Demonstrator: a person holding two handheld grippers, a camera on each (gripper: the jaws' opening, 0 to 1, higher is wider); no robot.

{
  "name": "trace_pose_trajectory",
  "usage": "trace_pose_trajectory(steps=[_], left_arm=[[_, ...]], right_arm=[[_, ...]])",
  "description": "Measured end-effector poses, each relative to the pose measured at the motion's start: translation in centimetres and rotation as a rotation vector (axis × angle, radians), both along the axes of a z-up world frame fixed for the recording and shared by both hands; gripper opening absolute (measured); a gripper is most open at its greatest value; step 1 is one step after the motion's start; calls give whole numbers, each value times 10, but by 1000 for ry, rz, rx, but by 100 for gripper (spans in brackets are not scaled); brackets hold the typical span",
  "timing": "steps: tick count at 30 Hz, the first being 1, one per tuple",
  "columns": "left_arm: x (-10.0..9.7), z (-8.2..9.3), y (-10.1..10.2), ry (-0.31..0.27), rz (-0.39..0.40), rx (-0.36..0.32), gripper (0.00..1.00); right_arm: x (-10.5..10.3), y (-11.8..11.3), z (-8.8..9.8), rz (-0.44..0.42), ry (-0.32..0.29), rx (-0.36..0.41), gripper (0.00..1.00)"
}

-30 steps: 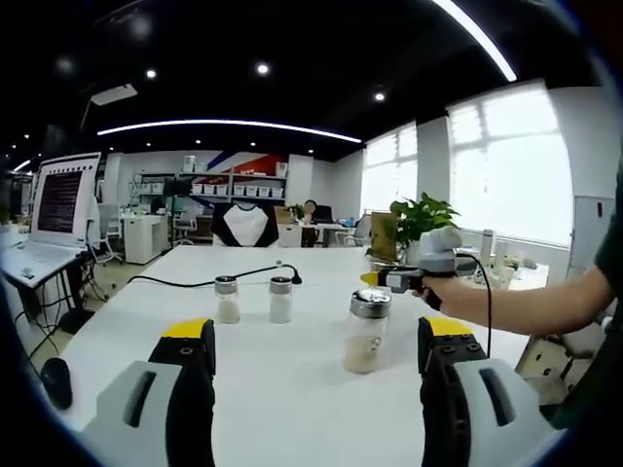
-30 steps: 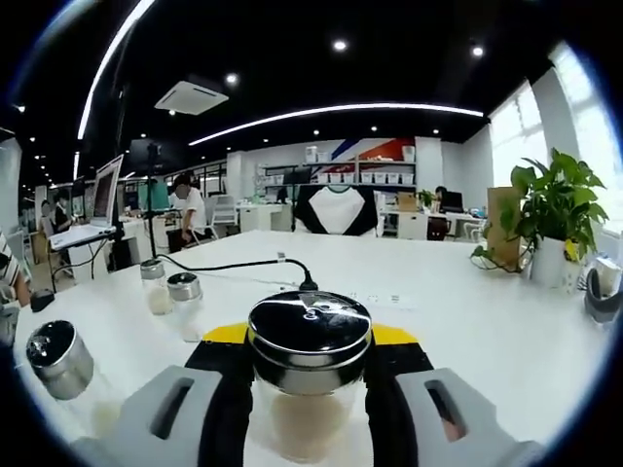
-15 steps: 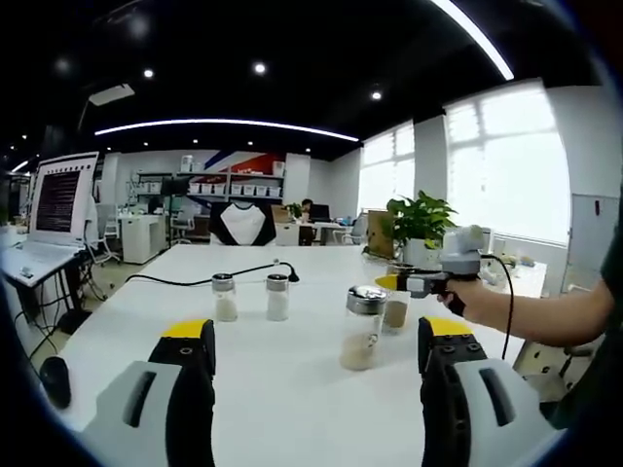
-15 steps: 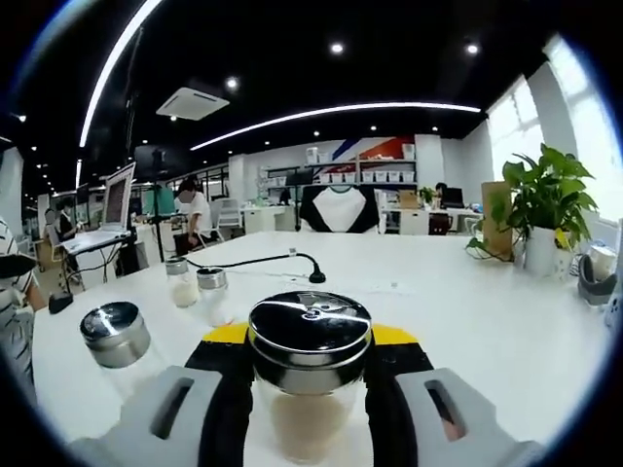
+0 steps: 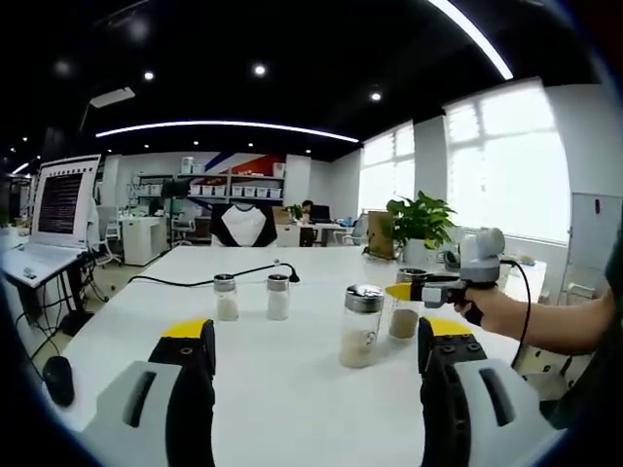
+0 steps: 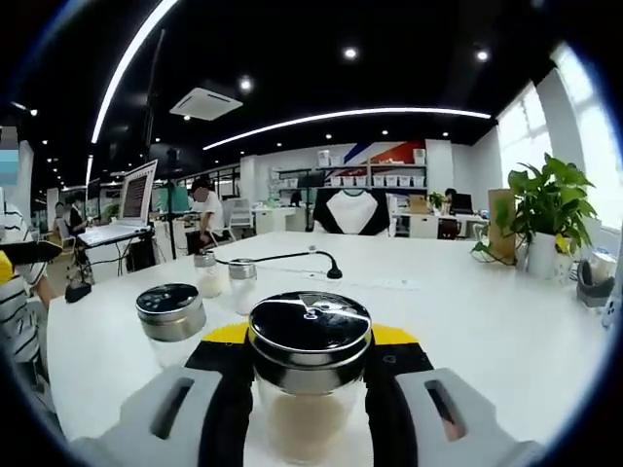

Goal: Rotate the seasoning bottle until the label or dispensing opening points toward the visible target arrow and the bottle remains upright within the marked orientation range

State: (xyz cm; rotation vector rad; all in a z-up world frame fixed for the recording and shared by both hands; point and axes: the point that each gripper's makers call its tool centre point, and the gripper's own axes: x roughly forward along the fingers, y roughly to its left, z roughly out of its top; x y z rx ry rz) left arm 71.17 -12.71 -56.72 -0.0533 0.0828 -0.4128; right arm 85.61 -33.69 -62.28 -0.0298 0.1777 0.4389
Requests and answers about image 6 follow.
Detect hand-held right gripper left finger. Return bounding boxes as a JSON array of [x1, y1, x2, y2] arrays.
[[72, 324, 257, 467]]

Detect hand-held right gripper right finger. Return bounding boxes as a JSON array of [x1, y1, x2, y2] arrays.
[[362, 323, 544, 467]]

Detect tall seasoning bottle pale powder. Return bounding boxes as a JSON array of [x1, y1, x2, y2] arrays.
[[134, 282, 207, 369]]

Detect tall seasoning bottle brown powder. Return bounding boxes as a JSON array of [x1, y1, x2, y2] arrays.
[[247, 290, 375, 463]]

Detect small glass seasoning bottle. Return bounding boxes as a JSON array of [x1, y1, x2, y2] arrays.
[[227, 258, 258, 317], [193, 251, 231, 298]]

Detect white open laptop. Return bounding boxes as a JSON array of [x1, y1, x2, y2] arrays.
[[77, 159, 160, 247]]

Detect white mesh office chair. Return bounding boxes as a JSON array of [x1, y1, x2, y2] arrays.
[[224, 198, 254, 239]]

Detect long ceiling light strip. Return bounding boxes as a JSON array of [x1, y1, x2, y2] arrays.
[[91, 0, 181, 145], [202, 107, 493, 151]]

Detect small white patterned pot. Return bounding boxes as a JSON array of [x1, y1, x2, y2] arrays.
[[554, 235, 576, 286]]

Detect ceiling air conditioner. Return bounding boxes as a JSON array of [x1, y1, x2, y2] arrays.
[[168, 86, 244, 122]]

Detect white handheld device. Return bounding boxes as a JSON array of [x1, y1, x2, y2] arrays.
[[602, 297, 622, 328]]

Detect grey headphones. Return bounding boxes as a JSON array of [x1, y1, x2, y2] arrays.
[[576, 257, 615, 307]]

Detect brown cardboard box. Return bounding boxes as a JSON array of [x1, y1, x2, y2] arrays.
[[488, 188, 517, 259]]

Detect black and white raglan shirt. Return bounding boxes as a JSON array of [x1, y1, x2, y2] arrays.
[[311, 188, 391, 238]]

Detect white low cabinet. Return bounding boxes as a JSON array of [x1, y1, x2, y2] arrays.
[[252, 206, 298, 234]]

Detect shelf with white bins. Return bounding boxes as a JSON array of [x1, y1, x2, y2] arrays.
[[272, 148, 429, 191]]

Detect potted green plant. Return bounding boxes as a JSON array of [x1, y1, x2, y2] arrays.
[[470, 153, 599, 279]]

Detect large bright window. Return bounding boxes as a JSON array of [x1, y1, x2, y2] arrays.
[[552, 41, 623, 230], [495, 80, 554, 196]]

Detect black power cable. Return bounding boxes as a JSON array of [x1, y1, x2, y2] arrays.
[[213, 250, 344, 280]]

